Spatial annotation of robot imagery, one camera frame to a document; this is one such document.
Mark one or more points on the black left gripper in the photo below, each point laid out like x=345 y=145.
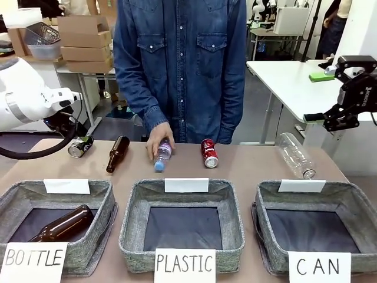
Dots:
x=62 y=122

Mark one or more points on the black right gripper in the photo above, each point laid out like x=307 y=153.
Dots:
x=363 y=91

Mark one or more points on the black and green can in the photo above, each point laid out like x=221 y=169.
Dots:
x=79 y=147

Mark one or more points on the plastic bottle blue cap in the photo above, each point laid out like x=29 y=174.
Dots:
x=162 y=157

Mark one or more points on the person's left forearm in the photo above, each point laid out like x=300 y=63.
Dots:
x=232 y=112

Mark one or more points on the person's right forearm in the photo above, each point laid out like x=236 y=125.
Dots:
x=138 y=100

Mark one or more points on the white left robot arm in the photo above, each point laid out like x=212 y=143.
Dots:
x=20 y=94

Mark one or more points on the grey fabric basket bottle label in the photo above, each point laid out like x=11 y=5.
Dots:
x=97 y=236

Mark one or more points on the grey fabric basket plastic label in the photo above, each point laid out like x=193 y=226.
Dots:
x=132 y=224

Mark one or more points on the black perforated plastic basket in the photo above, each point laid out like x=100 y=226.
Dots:
x=44 y=33

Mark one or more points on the grey fabric basket can label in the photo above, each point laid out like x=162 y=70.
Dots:
x=362 y=200

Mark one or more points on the red soda can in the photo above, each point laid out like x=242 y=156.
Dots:
x=209 y=153

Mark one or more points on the white paper sign CAN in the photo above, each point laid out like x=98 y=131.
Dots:
x=319 y=266

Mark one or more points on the person's right hand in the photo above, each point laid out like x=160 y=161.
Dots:
x=159 y=135

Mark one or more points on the small brown glass bottle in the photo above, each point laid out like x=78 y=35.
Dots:
x=116 y=153

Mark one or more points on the white desk with boxes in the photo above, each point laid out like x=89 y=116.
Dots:
x=85 y=88

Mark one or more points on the green mat on floor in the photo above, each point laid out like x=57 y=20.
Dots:
x=122 y=113

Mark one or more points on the blank white card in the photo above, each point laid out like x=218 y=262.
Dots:
x=302 y=185
x=66 y=186
x=186 y=185

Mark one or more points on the background person in dark clothes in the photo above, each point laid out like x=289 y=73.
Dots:
x=332 y=29

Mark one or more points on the flat cardboard box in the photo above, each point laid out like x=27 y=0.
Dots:
x=85 y=53
x=88 y=65

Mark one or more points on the black tripod pole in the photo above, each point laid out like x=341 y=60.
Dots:
x=312 y=26

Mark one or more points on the clear empty plastic bottle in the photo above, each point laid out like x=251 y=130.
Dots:
x=294 y=154

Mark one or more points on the grey plastic crate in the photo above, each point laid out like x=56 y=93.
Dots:
x=45 y=50

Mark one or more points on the large brown glass bottle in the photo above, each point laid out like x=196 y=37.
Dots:
x=67 y=224

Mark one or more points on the white box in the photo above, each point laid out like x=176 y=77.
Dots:
x=290 y=19

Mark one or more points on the large open cardboard box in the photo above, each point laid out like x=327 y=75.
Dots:
x=82 y=31

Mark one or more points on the small cardboard box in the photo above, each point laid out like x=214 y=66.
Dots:
x=17 y=41

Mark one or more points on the person in denim shirt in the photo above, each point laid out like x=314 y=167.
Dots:
x=182 y=59

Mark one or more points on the white paper sign BOTTLE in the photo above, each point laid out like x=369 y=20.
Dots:
x=33 y=262

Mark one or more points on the white paper sign PLASTIC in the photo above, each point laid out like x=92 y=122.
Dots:
x=185 y=265

